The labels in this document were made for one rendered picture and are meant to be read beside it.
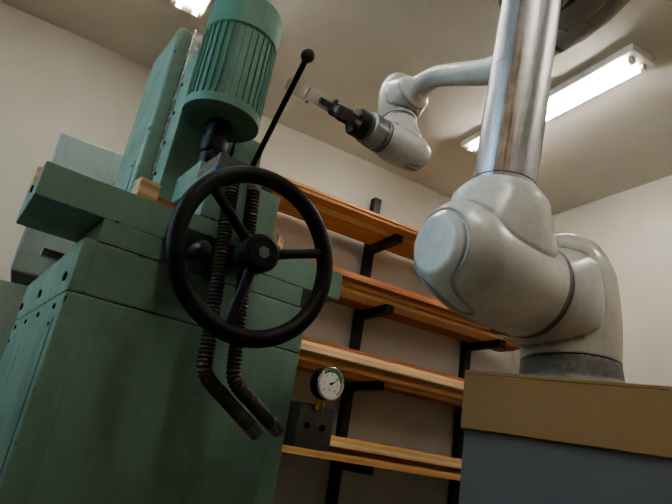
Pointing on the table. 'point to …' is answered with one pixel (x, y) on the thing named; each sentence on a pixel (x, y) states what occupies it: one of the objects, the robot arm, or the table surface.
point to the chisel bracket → (186, 181)
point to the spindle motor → (234, 67)
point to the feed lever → (285, 101)
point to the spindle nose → (214, 137)
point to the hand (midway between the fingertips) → (300, 89)
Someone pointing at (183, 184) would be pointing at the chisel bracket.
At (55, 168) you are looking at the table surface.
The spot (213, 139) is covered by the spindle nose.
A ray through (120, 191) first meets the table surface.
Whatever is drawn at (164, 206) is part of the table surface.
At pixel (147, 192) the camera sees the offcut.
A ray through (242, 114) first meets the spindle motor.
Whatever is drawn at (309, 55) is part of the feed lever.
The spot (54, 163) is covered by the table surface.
